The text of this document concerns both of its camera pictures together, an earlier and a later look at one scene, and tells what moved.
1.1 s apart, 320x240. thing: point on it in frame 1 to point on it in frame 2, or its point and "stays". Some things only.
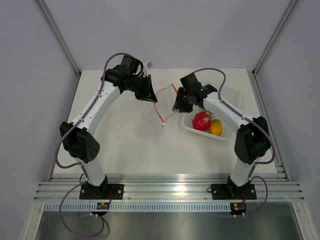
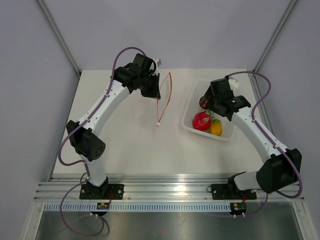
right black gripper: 179,103 to 209,92
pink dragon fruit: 201,121 stays
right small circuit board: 238,208 stays
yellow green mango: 216,128 stays
